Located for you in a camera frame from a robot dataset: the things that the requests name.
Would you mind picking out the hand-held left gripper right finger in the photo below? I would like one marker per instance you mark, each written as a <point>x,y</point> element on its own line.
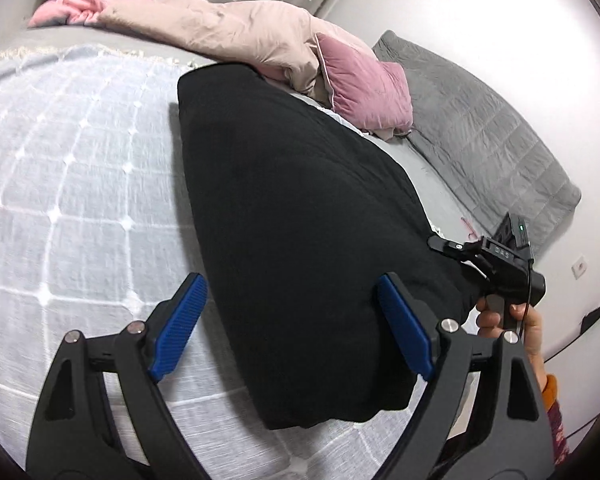
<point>405,327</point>

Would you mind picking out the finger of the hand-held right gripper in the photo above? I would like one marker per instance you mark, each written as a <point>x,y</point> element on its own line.
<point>452,246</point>

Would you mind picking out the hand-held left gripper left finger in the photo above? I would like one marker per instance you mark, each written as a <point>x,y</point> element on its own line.
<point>177,330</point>

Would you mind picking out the black padded coat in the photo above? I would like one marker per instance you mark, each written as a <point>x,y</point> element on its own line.
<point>300,240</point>

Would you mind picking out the person's right forearm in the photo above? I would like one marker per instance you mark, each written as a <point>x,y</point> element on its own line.
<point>552,410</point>

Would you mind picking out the person's right hand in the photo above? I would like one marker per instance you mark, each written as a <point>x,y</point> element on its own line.
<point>490,322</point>

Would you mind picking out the grey bed sheet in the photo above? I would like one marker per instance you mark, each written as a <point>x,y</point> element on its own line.
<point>430,185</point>

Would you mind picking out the grey quilted blanket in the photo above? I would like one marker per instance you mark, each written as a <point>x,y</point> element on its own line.
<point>480,135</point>

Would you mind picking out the white checked bedspread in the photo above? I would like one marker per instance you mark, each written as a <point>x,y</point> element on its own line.
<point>80,200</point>

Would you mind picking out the pink velvet pillow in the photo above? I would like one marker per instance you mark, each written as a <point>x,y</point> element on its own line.
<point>365,87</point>

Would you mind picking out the pale pink comforter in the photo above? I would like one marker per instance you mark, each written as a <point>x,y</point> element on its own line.
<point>205,25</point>

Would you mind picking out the white wall socket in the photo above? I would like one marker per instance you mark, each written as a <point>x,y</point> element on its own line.
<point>580,266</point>

